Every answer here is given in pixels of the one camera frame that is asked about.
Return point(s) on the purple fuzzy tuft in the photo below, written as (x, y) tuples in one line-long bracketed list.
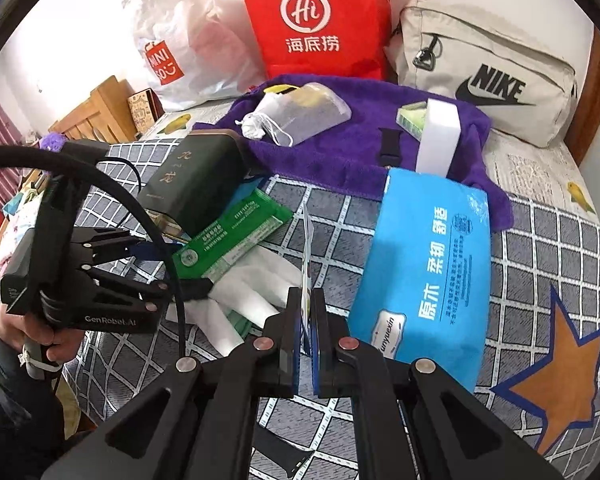
[(52, 141)]

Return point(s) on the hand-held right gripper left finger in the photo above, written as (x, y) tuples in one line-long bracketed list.
[(295, 355)]

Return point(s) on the green striped packet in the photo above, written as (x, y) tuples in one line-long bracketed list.
[(241, 325)]

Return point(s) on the purple towel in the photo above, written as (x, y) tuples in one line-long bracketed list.
[(350, 145)]

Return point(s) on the pastel printed quilt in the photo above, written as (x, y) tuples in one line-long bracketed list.
[(17, 220)]

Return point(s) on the person's left hand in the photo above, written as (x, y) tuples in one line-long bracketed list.
[(15, 330)]

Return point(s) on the dark green tin box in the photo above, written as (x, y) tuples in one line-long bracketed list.
[(195, 185)]

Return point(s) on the red paper bag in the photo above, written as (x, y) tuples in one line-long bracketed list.
[(355, 25)]

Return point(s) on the white plastic shopping bag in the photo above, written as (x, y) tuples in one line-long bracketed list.
[(200, 35)]

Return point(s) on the light green tissue packet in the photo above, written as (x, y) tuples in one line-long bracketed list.
[(412, 117)]

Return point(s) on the thin transparent plastic sheet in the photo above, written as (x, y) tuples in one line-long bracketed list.
[(307, 260)]

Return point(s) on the white sponge block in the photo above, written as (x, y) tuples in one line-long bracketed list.
[(440, 145)]

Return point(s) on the person's left forearm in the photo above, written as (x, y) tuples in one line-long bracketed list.
[(15, 410)]

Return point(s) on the blue tissue pack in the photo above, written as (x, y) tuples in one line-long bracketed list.
[(420, 270)]

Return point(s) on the grey checked blanket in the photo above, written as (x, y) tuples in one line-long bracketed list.
[(530, 270)]

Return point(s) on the green wet wipe packet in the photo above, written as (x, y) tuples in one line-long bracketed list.
[(230, 245)]

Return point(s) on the grey fabric pouch bag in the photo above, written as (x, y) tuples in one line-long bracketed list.
[(480, 50)]

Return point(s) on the small yellow bag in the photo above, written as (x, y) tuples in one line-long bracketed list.
[(280, 90)]

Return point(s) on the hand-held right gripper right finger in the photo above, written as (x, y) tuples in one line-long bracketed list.
[(322, 360)]

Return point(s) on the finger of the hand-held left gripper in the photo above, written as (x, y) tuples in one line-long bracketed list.
[(130, 290), (140, 251)]

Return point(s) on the patterned cardboard box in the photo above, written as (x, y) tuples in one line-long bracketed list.
[(142, 107)]

